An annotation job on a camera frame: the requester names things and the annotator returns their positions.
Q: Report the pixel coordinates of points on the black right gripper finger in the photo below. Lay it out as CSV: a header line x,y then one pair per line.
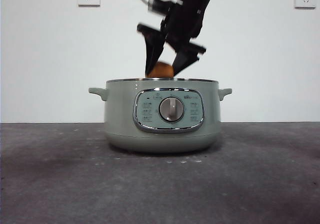
x,y
152,48
186,56

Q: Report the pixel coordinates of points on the brown potato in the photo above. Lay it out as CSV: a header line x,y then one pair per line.
x,y
161,71

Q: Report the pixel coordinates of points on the pale green electric pot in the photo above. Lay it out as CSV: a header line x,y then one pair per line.
x,y
120,123

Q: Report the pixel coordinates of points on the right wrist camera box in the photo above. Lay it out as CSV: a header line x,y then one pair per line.
x,y
160,6

